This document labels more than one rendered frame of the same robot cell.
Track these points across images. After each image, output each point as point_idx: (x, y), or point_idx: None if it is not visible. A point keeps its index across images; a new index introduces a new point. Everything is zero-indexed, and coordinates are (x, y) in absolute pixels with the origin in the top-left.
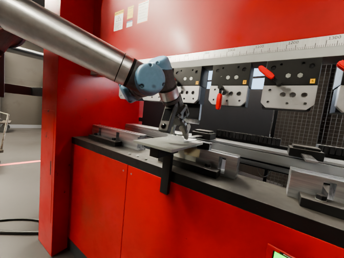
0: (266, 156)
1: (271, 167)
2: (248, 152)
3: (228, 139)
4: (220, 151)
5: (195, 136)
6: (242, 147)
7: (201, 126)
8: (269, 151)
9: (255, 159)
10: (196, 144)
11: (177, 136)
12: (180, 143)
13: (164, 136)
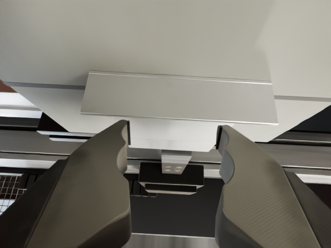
0: (10, 142)
1: (6, 121)
2: (50, 145)
3: (127, 174)
4: (14, 109)
5: (162, 163)
6: (64, 156)
7: (207, 201)
8: (4, 156)
9: (35, 133)
10: (17, 92)
11: (159, 108)
12: (48, 10)
13: (312, 111)
